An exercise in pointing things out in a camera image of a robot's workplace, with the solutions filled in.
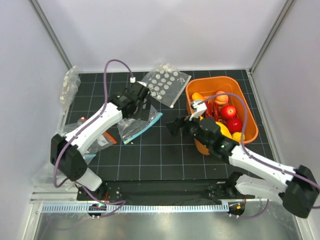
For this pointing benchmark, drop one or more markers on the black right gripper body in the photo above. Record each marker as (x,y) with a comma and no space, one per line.
(194,129)

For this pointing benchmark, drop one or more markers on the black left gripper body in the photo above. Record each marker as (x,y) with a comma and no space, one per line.
(139,106)

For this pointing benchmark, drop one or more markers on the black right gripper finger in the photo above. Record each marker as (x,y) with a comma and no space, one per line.
(174,126)
(186,124)

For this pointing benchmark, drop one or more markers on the yellow toy banana bunch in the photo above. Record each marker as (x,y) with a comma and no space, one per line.
(224,130)

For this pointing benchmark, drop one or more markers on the red toy lobster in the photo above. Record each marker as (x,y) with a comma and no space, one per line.
(212,110)

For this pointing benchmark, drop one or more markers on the clear blue-zip bag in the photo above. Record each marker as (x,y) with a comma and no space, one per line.
(129,129)

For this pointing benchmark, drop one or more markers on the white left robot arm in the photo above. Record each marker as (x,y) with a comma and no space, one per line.
(67,152)

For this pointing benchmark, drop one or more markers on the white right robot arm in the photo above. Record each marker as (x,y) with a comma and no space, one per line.
(295,188)

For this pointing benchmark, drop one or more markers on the clear polka dot bag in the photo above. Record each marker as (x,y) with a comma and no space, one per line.
(166,83)

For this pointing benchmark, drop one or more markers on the clear red-zip bag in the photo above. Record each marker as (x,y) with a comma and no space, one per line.
(104,141)

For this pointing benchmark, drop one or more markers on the clear bag bottom left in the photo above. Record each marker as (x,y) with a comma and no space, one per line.
(43,180)

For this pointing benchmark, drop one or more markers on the red toy apple lower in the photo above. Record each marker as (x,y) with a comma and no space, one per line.
(234,125)

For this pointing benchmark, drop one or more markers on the red toy apple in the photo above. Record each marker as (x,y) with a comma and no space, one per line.
(228,112)
(234,125)

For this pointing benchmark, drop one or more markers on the red toy apple upper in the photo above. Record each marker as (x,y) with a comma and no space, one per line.
(228,112)

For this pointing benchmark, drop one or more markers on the toy orange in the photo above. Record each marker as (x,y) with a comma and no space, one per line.
(197,96)

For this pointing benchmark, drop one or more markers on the yellow toy lemon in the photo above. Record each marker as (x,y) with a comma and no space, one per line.
(238,137)

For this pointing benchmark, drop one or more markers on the toy peach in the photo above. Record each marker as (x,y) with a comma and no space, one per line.
(221,99)

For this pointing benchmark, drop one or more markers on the orange plastic bin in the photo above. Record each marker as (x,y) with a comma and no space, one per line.
(208,87)

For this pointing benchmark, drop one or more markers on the clear dotted bag at wall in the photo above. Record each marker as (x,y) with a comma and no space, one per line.
(69,88)

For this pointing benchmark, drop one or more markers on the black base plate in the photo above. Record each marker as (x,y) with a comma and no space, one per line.
(169,192)

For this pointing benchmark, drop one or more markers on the white slotted cable duct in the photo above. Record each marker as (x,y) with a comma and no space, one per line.
(89,208)

